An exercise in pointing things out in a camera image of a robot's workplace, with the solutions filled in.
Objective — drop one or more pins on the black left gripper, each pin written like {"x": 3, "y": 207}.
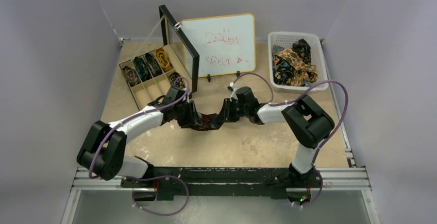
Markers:
{"x": 192, "y": 118}

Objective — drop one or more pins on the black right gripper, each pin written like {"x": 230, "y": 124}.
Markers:
{"x": 224, "y": 112}

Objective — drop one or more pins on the dark red patterned tie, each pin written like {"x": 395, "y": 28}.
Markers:
{"x": 205, "y": 122}

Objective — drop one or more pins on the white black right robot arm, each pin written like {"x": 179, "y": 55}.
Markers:
{"x": 310, "y": 124}

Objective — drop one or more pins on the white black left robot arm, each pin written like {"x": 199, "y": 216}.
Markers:
{"x": 103, "y": 150}

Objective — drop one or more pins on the beige compartment tie box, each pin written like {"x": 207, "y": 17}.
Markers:
{"x": 147, "y": 91}

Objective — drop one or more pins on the rolled blue tie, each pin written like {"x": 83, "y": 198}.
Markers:
{"x": 142, "y": 69}

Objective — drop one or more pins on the yellow framed whiteboard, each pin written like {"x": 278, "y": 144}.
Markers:
{"x": 225, "y": 44}

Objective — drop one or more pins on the rolled yellow tie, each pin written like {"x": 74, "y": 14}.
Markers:
{"x": 163, "y": 59}

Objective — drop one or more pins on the rolled grey tie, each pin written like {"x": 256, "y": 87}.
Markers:
{"x": 153, "y": 65}

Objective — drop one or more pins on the black tie box lid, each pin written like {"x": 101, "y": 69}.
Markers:
{"x": 184, "y": 57}

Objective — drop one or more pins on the rolled brown striped tie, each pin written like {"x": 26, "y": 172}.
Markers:
{"x": 130, "y": 76}

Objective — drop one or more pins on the orange floral tie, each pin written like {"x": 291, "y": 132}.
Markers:
{"x": 290, "y": 70}

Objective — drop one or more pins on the white plastic basket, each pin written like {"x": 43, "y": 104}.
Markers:
{"x": 278, "y": 41}

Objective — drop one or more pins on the dark blue patterned tie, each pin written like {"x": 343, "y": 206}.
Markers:
{"x": 303, "y": 50}

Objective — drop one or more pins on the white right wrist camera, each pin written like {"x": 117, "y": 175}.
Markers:
{"x": 232, "y": 88}

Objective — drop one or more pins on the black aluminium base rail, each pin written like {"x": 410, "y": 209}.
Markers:
{"x": 275, "y": 183}

